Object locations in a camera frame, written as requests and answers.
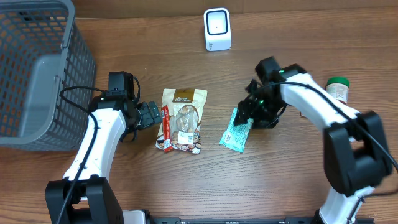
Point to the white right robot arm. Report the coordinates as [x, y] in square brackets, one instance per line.
[355, 151]

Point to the beige nut snack bag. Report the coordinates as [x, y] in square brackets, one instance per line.
[185, 113]

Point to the red snack stick wrapper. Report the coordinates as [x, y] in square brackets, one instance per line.
[166, 129]

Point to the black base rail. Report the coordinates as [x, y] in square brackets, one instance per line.
[287, 220]

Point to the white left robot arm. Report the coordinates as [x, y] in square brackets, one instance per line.
[84, 194]

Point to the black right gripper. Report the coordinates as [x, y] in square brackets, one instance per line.
[245, 109]

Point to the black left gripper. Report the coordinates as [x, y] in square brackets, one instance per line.
[148, 114]

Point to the grey plastic basket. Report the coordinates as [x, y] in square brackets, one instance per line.
[47, 72]

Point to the teal snack packet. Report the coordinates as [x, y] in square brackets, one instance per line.
[235, 137]

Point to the green-lidded sauce jar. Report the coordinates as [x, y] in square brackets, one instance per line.
[338, 87]

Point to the white barcode scanner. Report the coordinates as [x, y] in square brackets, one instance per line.
[217, 28]

